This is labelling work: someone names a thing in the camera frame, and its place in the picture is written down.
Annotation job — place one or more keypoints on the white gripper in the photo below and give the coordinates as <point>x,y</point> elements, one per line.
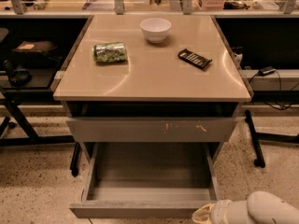
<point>220,212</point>

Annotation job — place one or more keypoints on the grey drawer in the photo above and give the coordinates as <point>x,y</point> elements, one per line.
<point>140,180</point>
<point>151,130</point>

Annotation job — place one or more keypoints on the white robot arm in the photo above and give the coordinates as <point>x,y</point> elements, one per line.
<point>260,207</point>

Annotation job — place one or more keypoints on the beige drawer cabinet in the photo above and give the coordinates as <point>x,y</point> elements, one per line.
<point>153,82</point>

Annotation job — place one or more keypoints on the grey top drawer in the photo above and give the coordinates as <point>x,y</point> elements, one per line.
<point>151,130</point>

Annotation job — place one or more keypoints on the black right table leg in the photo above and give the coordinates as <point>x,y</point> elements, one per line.
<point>257,137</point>

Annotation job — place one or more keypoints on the black power adapter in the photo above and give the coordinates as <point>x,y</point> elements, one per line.
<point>267,71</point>

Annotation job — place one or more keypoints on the black snack bar packet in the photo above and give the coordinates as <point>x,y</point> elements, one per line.
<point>194,59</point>

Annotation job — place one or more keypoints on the green crushed chip bag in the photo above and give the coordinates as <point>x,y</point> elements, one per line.
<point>110,52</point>

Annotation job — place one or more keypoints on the white bowl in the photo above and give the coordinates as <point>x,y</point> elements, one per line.
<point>155,30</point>

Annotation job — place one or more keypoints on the black round device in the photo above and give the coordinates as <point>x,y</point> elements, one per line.
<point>16,77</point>

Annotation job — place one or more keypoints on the black bag on shelf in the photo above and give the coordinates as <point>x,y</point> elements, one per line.
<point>35,54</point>

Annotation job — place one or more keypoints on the black left table frame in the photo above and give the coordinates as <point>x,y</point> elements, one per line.
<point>32,138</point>

